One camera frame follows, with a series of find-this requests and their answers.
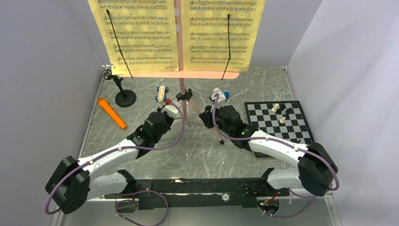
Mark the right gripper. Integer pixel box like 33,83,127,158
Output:
199,103,233,137

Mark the pink music stand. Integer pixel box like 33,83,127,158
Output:
88,0,266,145

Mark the black microphone stand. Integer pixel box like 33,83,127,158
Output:
103,68,136,108

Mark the orange toy microphone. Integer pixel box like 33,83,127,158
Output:
97,98,128,130

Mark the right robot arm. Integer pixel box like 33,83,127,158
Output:
199,105,340,197

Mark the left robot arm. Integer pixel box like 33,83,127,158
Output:
45,100,183,215

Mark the white blue brick block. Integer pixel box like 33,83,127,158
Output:
213,88,230,99

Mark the cream blue-wheeled brick car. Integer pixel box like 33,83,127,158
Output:
155,85,169,103

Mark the white chess piece upper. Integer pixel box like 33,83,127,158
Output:
271,103,280,113

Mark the white chess piece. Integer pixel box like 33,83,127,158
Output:
279,117,286,124
271,103,280,113

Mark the white chess piece lower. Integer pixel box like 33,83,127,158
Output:
279,117,286,124

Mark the black white chessboard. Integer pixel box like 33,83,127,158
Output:
244,101,315,145

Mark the black chess piece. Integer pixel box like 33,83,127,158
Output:
279,105,294,114

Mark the left yellow sheet music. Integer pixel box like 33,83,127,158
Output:
88,0,179,77

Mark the yellow sheet music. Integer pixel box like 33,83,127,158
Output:
181,0,265,72
88,0,179,77

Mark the right yellow sheet music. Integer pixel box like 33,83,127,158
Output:
181,0,265,72

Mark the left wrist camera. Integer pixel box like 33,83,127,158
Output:
161,99,183,119

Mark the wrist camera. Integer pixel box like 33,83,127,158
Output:
161,99,183,119
210,91,226,110

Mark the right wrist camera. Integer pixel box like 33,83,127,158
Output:
210,91,226,110

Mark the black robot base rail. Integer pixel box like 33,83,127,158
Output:
104,178,290,210

